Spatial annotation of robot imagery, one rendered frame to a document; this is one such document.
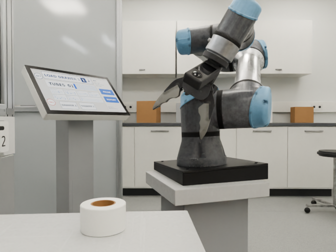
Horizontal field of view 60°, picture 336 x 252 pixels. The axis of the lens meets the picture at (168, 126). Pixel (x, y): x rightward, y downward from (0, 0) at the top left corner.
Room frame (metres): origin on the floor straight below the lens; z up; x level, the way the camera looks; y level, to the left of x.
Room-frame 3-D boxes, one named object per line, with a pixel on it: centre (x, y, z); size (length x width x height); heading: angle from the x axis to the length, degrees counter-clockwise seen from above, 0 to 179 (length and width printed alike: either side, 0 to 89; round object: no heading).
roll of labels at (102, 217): (0.45, 0.10, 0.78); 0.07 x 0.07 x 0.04
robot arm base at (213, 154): (0.89, -0.10, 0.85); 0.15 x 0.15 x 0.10
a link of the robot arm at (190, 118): (0.89, -0.10, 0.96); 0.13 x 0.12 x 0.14; 72
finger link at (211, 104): (0.73, -0.09, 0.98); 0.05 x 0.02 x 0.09; 74
